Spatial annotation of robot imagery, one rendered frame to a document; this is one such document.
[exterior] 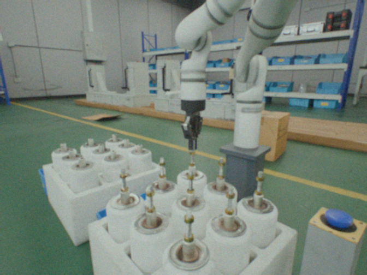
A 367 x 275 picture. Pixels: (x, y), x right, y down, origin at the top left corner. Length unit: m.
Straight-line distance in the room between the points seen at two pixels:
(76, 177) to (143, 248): 0.43
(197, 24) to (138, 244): 0.52
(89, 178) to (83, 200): 0.08
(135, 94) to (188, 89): 3.19
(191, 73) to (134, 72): 3.19
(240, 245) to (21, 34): 6.76
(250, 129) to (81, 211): 0.64
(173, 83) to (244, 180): 2.59
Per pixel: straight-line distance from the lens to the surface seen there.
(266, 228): 0.59
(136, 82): 3.81
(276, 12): 0.62
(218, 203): 0.63
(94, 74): 5.02
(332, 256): 0.49
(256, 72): 0.80
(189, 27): 0.63
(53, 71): 7.04
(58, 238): 0.98
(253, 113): 0.81
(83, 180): 0.85
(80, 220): 0.87
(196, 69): 0.63
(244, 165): 0.83
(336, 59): 4.92
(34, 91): 6.89
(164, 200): 0.63
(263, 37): 0.67
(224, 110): 2.60
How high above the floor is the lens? 0.56
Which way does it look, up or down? 15 degrees down
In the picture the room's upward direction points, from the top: straight up
